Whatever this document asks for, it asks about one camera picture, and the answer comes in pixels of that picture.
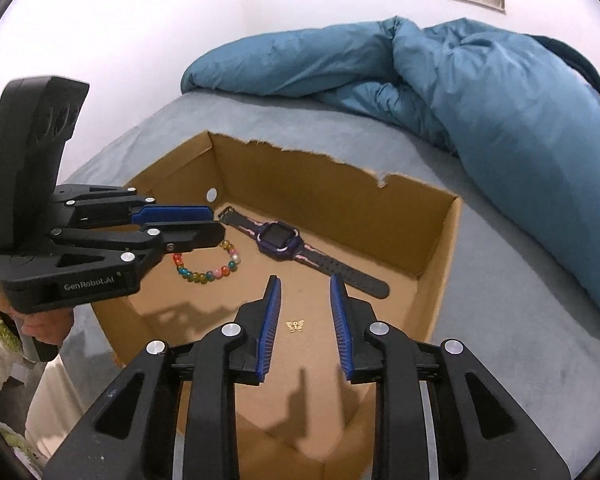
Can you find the multicolour bead bracelet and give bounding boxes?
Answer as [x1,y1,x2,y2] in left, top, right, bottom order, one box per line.
[172,238,243,285]

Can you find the purple kids smartwatch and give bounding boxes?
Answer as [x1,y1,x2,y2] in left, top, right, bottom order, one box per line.
[219,206,390,299]

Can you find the gold butterfly charm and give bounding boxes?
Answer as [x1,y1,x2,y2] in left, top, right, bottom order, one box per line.
[286,320,304,333]

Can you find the left hand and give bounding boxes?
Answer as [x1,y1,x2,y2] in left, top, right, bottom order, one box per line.
[1,307,74,347]

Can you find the cream trouser legs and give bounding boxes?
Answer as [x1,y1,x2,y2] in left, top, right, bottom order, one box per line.
[24,356,97,460]

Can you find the brown cardboard box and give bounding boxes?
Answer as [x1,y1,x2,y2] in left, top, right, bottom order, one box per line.
[94,132,462,479]

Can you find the grey blue bed sheet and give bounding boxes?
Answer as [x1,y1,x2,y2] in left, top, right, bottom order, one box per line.
[68,91,600,474]

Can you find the teal blue duvet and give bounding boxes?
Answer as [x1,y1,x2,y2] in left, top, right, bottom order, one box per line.
[181,18,600,309]

